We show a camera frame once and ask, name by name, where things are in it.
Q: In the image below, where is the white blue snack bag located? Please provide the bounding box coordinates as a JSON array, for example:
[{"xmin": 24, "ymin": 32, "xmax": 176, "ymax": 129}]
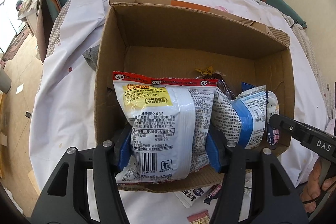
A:
[{"xmin": 211, "ymin": 85, "xmax": 266, "ymax": 149}]

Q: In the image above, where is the large white red snack bag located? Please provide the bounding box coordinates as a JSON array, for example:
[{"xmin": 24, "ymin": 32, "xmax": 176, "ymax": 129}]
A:
[{"xmin": 112, "ymin": 71, "xmax": 218, "ymax": 184}]

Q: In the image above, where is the blue chips bag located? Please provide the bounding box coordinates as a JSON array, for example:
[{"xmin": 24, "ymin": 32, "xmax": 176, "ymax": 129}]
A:
[{"xmin": 241, "ymin": 82, "xmax": 255, "ymax": 92}]

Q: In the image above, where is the dark brown snack packet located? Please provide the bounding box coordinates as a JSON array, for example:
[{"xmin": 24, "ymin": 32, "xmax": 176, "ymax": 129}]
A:
[{"xmin": 211, "ymin": 73, "xmax": 236, "ymax": 100}]

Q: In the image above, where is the person's right hand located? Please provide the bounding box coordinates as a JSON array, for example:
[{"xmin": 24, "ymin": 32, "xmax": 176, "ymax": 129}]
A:
[{"xmin": 301, "ymin": 157, "xmax": 335, "ymax": 202}]

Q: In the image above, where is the white red blue snack packet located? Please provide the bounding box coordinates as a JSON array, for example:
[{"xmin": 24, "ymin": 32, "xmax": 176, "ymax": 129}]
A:
[{"xmin": 174, "ymin": 184, "xmax": 222, "ymax": 208}]

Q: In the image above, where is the white wrapper snack bar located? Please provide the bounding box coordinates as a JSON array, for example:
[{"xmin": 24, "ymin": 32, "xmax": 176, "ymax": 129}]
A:
[{"xmin": 244, "ymin": 171, "xmax": 252, "ymax": 199}]

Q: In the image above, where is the white bed sheet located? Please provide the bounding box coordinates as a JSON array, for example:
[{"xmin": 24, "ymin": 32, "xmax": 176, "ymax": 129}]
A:
[{"xmin": 29, "ymin": 0, "xmax": 317, "ymax": 223}]

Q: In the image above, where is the yellow snack bag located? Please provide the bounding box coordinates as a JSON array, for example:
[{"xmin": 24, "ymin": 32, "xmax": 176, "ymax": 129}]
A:
[{"xmin": 196, "ymin": 66, "xmax": 213, "ymax": 76}]

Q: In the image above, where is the grey cloth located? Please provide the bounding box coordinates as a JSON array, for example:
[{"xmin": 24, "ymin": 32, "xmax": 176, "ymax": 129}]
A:
[{"xmin": 83, "ymin": 45, "xmax": 100, "ymax": 71}]

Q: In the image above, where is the brown cardboard box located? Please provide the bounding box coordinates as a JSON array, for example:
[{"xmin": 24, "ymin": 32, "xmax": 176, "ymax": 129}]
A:
[{"xmin": 94, "ymin": 0, "xmax": 296, "ymax": 193}]

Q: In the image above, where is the grey trash bin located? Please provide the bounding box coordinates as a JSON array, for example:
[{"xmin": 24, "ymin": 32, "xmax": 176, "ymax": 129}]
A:
[{"xmin": 0, "ymin": 67, "xmax": 11, "ymax": 94}]

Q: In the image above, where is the white cabinet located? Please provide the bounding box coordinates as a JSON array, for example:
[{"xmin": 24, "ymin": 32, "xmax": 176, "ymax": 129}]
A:
[{"xmin": 16, "ymin": 0, "xmax": 38, "ymax": 36}]

